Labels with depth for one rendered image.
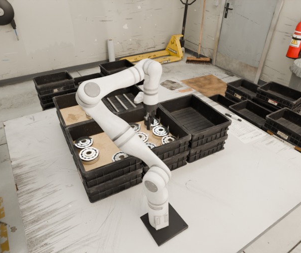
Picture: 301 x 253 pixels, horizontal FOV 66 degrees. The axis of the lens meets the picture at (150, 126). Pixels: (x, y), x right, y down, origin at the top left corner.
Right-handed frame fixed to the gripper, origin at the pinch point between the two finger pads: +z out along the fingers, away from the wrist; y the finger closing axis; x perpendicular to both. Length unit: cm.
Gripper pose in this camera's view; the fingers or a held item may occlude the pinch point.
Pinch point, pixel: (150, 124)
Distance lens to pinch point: 122.1
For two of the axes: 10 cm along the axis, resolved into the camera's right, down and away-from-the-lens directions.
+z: -0.1, 8.1, 5.9
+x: -9.6, -1.8, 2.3
